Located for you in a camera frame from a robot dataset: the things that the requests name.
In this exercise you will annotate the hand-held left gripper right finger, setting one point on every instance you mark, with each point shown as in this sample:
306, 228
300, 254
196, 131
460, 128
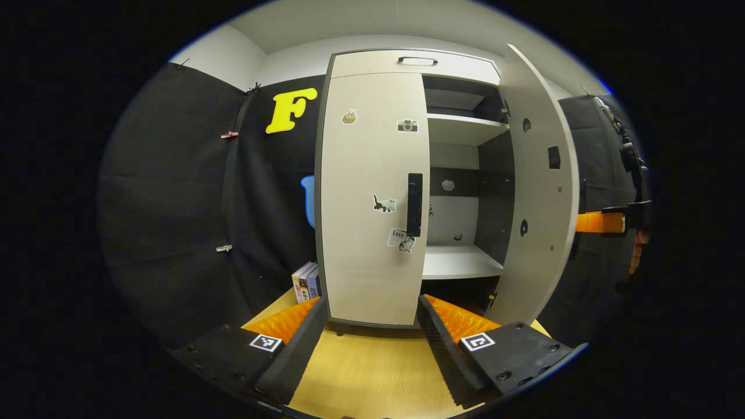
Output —
445, 355

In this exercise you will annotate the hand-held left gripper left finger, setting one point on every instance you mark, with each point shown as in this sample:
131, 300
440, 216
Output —
294, 361

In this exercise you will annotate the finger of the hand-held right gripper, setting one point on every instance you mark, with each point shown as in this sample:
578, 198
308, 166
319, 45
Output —
599, 222

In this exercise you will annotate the grey double-door shoe cabinet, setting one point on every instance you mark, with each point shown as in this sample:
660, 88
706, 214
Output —
454, 151

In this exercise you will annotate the white cabinet shelf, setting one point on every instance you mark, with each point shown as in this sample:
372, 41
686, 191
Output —
460, 129
460, 263

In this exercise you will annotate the grey cabinet drawer front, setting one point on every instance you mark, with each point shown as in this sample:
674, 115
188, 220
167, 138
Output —
372, 63

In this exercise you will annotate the dark book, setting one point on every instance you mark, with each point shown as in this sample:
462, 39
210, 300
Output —
307, 286

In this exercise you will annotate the white printed book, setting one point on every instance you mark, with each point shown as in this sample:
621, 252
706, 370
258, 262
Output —
298, 285

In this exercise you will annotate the blue book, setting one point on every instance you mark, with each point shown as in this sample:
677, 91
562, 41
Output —
316, 285

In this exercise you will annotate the white cloth clip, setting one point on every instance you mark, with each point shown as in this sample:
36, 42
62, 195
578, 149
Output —
224, 248

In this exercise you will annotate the red cloth clip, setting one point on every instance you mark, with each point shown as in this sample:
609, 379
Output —
230, 135

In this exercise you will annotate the black binder clip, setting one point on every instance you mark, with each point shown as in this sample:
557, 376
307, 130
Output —
254, 87

